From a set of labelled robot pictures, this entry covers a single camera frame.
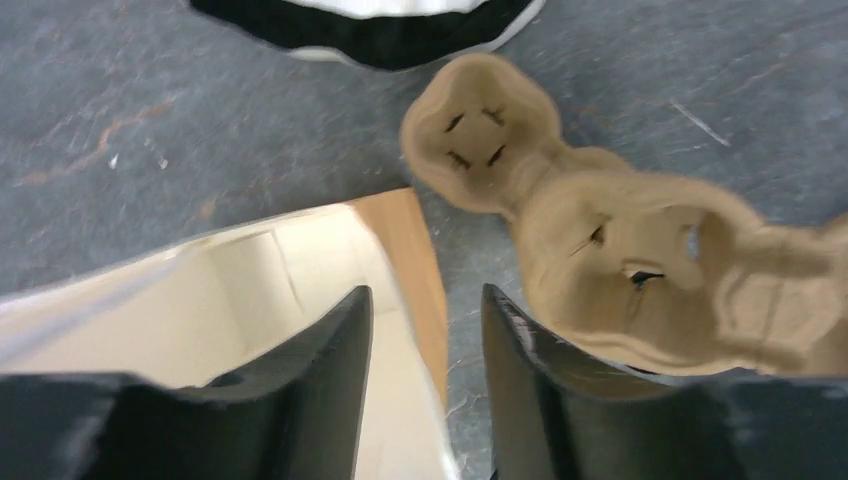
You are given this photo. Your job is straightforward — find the remaining cardboard carrier stack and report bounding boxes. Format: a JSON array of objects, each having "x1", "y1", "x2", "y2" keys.
[{"x1": 400, "y1": 53, "x2": 631, "y2": 220}]

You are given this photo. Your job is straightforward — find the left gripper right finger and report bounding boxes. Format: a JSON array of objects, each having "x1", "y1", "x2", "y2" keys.
[{"x1": 481, "y1": 284, "x2": 847, "y2": 479}]

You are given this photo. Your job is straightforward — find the brown cardboard cup carrier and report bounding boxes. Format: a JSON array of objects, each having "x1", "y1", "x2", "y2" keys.
[{"x1": 512, "y1": 172, "x2": 847, "y2": 376}]

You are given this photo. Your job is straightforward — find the brown paper bag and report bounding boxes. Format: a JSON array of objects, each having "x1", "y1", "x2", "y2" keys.
[{"x1": 1, "y1": 188, "x2": 460, "y2": 479}]

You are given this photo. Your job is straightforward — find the black white striped cloth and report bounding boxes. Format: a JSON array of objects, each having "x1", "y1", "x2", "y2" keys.
[{"x1": 188, "y1": 0, "x2": 544, "y2": 71}]

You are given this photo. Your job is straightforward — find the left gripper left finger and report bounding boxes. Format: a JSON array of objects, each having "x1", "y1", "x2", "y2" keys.
[{"x1": 1, "y1": 285, "x2": 373, "y2": 479}]

